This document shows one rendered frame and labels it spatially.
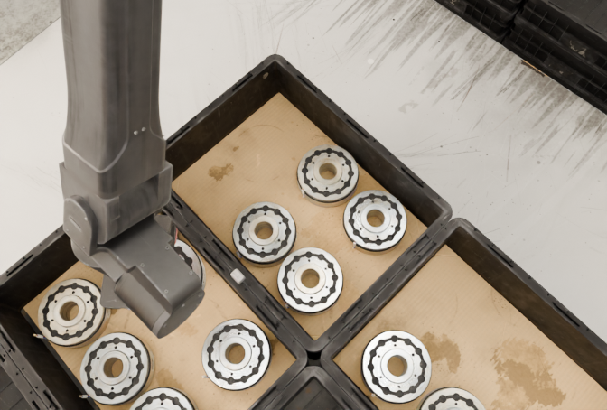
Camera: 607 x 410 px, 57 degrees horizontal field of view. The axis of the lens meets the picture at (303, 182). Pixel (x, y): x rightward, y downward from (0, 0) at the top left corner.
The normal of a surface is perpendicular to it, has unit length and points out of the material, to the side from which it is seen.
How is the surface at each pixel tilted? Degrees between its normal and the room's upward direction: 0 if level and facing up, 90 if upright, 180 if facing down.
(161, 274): 29
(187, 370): 0
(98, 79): 62
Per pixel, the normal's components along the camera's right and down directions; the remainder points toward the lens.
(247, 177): -0.03, -0.36
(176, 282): 0.38, -0.56
